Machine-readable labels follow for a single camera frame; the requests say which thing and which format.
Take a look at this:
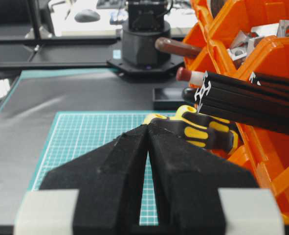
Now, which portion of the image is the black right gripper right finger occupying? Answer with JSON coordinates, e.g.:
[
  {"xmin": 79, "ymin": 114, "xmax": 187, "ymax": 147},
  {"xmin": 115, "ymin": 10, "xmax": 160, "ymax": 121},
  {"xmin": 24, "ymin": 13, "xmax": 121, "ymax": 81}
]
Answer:
[{"xmin": 148, "ymin": 124, "xmax": 258, "ymax": 232}]

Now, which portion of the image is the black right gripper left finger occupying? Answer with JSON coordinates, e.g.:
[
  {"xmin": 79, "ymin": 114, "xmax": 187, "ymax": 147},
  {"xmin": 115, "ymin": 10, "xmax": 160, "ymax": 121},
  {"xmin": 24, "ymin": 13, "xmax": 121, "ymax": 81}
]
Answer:
[{"xmin": 40, "ymin": 125, "xmax": 148, "ymax": 235}]

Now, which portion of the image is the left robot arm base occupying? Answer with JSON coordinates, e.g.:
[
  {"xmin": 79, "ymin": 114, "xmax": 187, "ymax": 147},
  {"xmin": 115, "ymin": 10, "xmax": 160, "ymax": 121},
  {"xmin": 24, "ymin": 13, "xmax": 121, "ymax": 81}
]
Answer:
[{"xmin": 107, "ymin": 0, "xmax": 183, "ymax": 75}]

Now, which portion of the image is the black rack foot left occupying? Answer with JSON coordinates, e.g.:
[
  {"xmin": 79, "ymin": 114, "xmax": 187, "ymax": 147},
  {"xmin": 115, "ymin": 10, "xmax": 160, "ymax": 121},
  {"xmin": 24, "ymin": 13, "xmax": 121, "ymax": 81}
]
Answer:
[{"xmin": 153, "ymin": 88, "xmax": 194, "ymax": 110}]

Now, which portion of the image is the orange container rack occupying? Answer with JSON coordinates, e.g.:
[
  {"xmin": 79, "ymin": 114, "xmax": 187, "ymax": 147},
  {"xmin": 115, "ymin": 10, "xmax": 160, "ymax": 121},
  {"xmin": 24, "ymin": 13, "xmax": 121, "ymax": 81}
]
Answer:
[{"xmin": 184, "ymin": 0, "xmax": 289, "ymax": 224}]

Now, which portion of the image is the yellow black screwdriver long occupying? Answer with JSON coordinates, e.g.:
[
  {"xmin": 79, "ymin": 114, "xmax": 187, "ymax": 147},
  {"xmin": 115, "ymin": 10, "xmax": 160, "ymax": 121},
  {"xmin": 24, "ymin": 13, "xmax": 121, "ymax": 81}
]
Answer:
[{"xmin": 172, "ymin": 105, "xmax": 240, "ymax": 155}]

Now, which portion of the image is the green cutting mat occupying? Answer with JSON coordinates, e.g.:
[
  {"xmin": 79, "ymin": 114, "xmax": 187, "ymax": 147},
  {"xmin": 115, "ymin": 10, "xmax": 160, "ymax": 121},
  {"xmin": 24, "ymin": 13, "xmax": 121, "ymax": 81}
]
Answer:
[{"xmin": 31, "ymin": 111, "xmax": 184, "ymax": 226}]

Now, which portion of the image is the yellow black screwdriver short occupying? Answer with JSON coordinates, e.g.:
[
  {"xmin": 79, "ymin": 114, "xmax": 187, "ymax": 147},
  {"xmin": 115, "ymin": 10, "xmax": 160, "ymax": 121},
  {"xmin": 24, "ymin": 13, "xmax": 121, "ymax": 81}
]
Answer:
[{"xmin": 142, "ymin": 113, "xmax": 168, "ymax": 125}]

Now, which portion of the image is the red white glue bottle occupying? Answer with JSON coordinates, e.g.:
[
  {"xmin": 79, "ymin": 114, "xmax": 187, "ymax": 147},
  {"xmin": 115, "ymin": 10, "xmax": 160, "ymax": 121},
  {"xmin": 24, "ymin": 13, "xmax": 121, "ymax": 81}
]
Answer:
[{"xmin": 176, "ymin": 67, "xmax": 205, "ymax": 87}]

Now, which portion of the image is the pile of aluminium brackets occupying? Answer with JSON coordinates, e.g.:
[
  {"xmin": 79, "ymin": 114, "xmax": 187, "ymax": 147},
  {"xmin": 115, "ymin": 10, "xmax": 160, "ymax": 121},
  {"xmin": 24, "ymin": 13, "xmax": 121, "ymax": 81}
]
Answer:
[{"xmin": 227, "ymin": 20, "xmax": 289, "ymax": 69}]

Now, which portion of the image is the grey computer mouse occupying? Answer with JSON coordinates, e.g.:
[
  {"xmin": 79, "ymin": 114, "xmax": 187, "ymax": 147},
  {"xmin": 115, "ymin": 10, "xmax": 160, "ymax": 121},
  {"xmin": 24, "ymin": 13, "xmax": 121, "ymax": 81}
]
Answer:
[{"xmin": 74, "ymin": 9, "xmax": 101, "ymax": 23}]

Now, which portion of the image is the black handled tool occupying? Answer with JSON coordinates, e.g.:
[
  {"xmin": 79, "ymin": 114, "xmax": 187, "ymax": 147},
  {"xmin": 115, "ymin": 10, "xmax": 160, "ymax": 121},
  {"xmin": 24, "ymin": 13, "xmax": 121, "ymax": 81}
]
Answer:
[{"xmin": 181, "ymin": 87, "xmax": 197, "ymax": 104}]

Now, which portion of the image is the brown wooden tool handle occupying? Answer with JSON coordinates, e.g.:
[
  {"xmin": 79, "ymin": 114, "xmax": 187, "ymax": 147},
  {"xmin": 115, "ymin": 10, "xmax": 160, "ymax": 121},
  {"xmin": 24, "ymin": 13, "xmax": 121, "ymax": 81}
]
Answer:
[{"xmin": 155, "ymin": 37, "xmax": 202, "ymax": 58}]

